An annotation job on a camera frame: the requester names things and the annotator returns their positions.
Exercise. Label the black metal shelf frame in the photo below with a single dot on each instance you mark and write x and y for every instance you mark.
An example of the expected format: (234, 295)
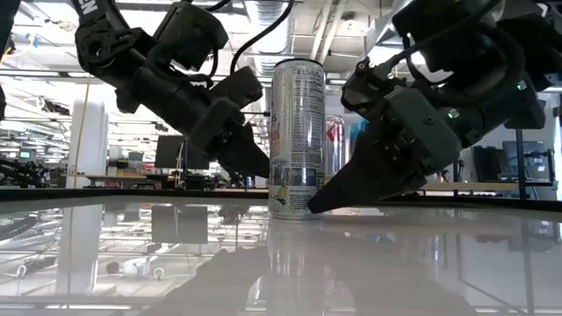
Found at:
(520, 167)

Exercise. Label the blue silver Red Bull can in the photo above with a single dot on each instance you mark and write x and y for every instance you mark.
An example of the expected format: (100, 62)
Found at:
(356, 131)

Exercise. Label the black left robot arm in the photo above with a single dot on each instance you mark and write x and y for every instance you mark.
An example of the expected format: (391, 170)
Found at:
(110, 52)

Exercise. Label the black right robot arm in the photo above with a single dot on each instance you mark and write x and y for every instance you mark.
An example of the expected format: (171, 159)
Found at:
(483, 52)

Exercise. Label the black monitor screen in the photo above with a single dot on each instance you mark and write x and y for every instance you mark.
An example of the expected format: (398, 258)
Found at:
(533, 164)
(175, 151)

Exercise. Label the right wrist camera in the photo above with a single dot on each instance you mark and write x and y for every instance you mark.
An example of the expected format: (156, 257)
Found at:
(364, 94)

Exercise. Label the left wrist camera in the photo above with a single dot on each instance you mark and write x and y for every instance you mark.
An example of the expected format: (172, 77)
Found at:
(239, 88)

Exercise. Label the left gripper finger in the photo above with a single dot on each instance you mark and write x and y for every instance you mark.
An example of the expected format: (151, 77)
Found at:
(246, 158)

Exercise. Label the white glossy table sheet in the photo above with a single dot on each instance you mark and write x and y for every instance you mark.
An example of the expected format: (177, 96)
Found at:
(395, 263)

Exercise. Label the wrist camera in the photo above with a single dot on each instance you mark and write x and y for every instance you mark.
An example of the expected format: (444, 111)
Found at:
(364, 94)
(239, 88)

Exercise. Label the clear bottle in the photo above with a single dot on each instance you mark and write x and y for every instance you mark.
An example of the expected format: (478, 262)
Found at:
(298, 131)

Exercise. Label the black aluminium table frame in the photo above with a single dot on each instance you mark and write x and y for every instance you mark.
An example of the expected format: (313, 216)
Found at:
(131, 194)

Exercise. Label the wooden shelf board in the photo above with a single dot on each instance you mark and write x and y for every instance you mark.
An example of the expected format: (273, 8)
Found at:
(474, 186)

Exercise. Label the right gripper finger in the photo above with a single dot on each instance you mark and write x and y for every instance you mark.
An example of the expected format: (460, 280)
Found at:
(351, 186)

